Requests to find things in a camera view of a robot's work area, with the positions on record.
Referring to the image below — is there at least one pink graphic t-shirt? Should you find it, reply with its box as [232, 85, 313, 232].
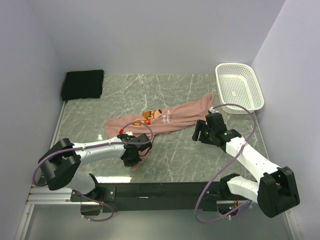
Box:
[103, 92, 216, 172]

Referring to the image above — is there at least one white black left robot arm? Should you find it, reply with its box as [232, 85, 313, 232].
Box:
[36, 132, 152, 201]

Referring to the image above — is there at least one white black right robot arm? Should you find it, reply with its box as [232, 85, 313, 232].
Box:
[192, 111, 300, 218]

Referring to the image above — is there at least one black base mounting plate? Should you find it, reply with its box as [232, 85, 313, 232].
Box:
[69, 181, 250, 216]

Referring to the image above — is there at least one white perforated plastic basket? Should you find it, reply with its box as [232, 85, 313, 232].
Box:
[215, 63, 265, 115]

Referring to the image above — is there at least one folded black t-shirt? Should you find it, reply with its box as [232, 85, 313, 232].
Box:
[61, 69, 104, 101]

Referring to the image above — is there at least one aluminium extrusion rail frame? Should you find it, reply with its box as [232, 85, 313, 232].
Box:
[16, 106, 302, 240]

